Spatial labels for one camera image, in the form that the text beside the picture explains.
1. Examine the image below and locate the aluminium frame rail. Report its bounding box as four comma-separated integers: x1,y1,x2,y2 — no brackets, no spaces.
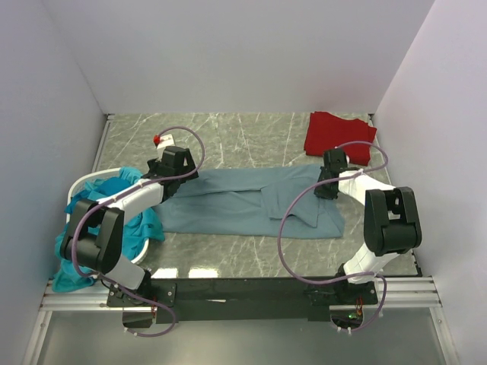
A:
39,277,442,312

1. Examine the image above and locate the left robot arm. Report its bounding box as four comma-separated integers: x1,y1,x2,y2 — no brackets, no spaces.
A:
59,145,198,300

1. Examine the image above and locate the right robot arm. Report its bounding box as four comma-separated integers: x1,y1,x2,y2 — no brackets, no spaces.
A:
314,148,422,299

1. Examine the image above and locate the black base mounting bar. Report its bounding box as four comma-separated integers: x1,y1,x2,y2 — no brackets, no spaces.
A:
106,277,381,329

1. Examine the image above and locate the teal t shirts pile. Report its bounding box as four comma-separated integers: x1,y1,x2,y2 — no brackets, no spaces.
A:
53,167,164,293

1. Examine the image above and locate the white laundry basket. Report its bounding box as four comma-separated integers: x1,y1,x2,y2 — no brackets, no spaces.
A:
65,167,164,264

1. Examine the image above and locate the grey-blue t shirt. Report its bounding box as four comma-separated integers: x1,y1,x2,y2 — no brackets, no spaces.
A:
155,164,345,240

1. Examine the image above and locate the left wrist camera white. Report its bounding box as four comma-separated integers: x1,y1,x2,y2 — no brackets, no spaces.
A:
153,134,175,150

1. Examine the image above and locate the red folded t shirt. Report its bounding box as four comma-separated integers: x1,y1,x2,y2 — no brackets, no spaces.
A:
304,112,377,157

